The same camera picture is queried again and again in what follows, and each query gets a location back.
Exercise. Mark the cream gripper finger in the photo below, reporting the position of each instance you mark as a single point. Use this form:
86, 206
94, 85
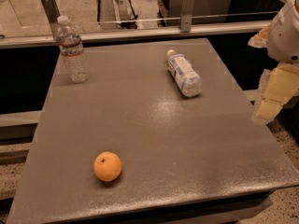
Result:
260, 40
276, 88

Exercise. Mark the blue label plastic bottle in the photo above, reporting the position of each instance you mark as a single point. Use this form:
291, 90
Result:
187, 79

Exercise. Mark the clear water bottle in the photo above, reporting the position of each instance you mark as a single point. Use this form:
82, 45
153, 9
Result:
72, 51

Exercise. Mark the orange fruit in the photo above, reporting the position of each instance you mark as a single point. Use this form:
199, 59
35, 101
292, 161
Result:
107, 166

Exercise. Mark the grey metal rail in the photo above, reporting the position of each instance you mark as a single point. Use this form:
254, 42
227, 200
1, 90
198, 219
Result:
139, 35

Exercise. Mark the right grey metal bracket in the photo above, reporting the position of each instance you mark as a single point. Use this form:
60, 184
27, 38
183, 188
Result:
186, 15

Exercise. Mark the grey metal bracket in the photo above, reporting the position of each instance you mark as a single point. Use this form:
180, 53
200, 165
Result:
52, 12
186, 15

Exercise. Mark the left grey metal bracket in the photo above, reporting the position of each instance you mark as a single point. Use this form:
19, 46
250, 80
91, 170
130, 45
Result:
52, 12

